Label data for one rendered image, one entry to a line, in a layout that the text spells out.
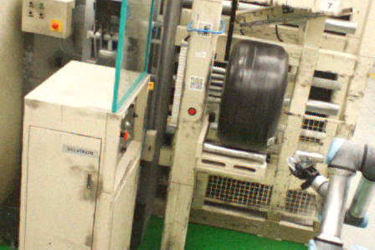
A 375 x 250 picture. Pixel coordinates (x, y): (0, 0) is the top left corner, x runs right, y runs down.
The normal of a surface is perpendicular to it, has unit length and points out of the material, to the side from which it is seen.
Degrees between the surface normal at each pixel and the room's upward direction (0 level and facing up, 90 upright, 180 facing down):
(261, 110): 83
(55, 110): 90
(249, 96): 71
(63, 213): 90
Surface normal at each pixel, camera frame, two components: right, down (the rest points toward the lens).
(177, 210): -0.10, 0.33
